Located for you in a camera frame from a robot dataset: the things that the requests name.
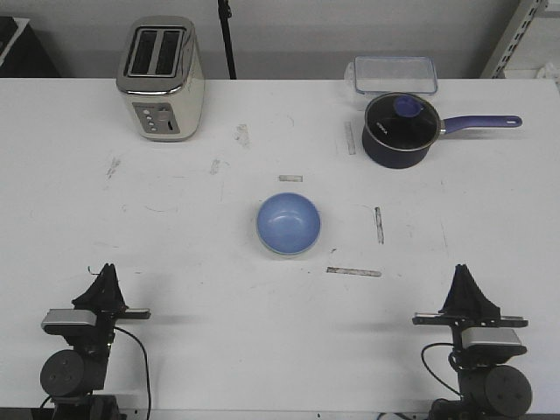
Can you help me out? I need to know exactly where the blue bowl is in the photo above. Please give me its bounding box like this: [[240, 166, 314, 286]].
[[255, 192, 321, 253]]

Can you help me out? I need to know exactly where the dark blue saucepan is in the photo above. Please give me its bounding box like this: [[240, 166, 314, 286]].
[[362, 92, 522, 169]]

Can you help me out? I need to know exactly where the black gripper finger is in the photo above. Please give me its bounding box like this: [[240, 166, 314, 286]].
[[108, 263, 126, 306], [439, 264, 464, 314], [463, 264, 500, 315], [72, 263, 112, 306]]

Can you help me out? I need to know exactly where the black tripod pole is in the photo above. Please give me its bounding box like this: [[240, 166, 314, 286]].
[[217, 0, 237, 80]]

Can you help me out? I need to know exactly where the glass pot lid blue knob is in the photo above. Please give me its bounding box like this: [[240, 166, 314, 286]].
[[365, 93, 441, 151]]

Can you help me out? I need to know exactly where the clear plastic container blue rim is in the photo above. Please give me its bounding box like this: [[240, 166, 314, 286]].
[[344, 56, 438, 110]]

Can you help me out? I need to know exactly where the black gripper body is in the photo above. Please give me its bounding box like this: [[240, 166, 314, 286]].
[[69, 298, 151, 354], [412, 312, 529, 350]]

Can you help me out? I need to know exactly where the green bowl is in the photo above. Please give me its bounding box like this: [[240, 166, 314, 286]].
[[258, 240, 318, 260]]

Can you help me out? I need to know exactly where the silver two-slot toaster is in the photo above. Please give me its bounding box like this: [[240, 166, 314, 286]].
[[115, 16, 205, 142]]

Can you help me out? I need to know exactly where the black box background left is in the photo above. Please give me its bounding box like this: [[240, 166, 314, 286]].
[[1, 16, 60, 78]]

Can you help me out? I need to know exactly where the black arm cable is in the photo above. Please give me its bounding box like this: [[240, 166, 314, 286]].
[[113, 325, 152, 417], [420, 342, 465, 402]]

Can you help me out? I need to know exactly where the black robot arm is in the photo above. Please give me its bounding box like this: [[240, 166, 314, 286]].
[[412, 264, 533, 419], [40, 263, 151, 419]]

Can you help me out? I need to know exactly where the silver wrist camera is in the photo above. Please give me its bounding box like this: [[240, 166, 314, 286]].
[[41, 309, 97, 337], [461, 327, 527, 355]]

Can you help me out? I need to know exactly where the grey metal shelf upright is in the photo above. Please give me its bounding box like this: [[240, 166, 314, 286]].
[[479, 0, 548, 79]]

